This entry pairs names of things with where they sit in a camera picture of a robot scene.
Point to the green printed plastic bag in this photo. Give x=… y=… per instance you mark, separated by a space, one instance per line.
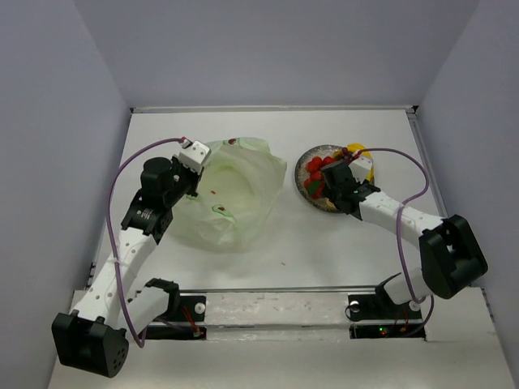
x=238 y=189

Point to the speckled grey round plate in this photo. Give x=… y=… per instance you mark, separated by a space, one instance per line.
x=302 y=176

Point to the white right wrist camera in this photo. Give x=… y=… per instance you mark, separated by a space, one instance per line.
x=362 y=169

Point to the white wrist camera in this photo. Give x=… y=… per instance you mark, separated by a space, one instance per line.
x=362 y=169
x=194 y=155

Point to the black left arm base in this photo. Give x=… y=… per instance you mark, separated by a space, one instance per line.
x=185 y=323

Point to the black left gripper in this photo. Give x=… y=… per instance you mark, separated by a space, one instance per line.
x=195 y=177

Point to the red fake fruit bunch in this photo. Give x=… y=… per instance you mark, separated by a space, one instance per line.
x=314 y=184

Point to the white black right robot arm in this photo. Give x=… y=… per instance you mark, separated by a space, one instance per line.
x=450 y=256

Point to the yellow fake banana bunch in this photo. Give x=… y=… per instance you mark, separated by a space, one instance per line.
x=354 y=147

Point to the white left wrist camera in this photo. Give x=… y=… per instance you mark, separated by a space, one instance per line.
x=194 y=155

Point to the dark red fake cherries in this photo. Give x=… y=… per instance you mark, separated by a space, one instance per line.
x=346 y=154

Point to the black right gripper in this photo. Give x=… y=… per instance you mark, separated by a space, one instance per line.
x=364 y=183

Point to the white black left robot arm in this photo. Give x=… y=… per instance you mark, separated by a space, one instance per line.
x=95 y=335

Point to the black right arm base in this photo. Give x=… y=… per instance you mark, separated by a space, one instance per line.
x=371 y=320

